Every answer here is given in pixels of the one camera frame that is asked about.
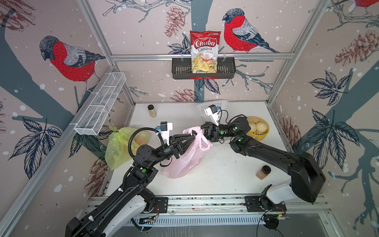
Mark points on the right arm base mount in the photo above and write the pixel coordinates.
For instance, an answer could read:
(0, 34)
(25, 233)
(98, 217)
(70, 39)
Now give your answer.
(262, 204)

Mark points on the green plastic bag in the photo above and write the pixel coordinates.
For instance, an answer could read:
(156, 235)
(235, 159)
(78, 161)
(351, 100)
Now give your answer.
(117, 149)

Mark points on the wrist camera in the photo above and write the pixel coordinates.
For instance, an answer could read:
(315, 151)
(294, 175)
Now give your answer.
(164, 129)
(213, 112)

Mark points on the pale spice jar black lid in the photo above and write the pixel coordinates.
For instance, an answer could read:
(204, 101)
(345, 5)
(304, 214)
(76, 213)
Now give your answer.
(151, 110)

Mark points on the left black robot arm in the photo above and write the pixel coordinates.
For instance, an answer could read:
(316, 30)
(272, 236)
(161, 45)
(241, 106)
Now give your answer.
(132, 196)

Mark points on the left white bun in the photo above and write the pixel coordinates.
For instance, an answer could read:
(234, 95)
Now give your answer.
(253, 127)

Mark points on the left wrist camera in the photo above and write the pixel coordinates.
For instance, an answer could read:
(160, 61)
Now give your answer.
(164, 129)

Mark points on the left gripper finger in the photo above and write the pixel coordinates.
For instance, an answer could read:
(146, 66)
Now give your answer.
(183, 144)
(184, 137)

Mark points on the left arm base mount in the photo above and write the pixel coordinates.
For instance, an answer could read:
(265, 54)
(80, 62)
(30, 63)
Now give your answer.
(155, 205)

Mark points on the black wall basket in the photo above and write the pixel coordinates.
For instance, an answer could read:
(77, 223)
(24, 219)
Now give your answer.
(187, 69)

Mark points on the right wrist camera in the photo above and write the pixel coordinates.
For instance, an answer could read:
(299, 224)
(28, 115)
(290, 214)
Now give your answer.
(213, 112)

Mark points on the pink plastic bag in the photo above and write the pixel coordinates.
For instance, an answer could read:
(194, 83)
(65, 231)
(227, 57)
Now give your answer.
(191, 158)

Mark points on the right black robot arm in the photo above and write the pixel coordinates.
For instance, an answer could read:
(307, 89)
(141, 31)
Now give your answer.
(307, 178)

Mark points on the white bun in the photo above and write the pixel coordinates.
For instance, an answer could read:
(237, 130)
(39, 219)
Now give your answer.
(253, 127)
(262, 128)

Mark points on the orange spice jar black lid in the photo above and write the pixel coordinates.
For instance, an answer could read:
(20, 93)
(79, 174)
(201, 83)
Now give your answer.
(263, 172)

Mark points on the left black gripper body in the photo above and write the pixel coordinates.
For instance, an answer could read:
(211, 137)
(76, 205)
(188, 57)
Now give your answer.
(172, 147)

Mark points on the right white bun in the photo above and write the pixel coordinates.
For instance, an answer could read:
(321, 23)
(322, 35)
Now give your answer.
(262, 128)

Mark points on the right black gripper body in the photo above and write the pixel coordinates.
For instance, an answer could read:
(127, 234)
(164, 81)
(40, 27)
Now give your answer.
(217, 134)

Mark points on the Chuba cassava chips bag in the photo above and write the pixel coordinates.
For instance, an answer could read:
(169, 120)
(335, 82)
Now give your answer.
(204, 51)

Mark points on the yellow bamboo steamer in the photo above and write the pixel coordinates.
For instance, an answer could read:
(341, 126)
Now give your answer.
(254, 135)

